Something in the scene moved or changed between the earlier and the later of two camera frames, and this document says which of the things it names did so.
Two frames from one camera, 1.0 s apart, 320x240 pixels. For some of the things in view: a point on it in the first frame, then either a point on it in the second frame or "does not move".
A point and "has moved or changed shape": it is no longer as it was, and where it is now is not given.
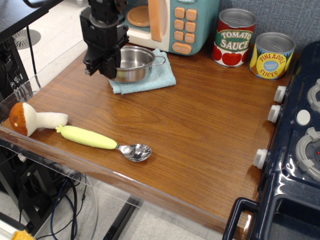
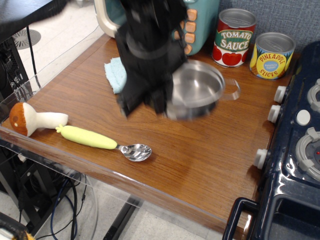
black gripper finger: (109, 68) → (156, 91)
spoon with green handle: (135, 152) does not move
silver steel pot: (136, 64) has moved or changed shape
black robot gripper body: (104, 42) → (152, 48)
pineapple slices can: (272, 55) does not move
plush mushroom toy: (24, 118) does not move
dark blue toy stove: (287, 207) does not move
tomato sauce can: (235, 29) does not move
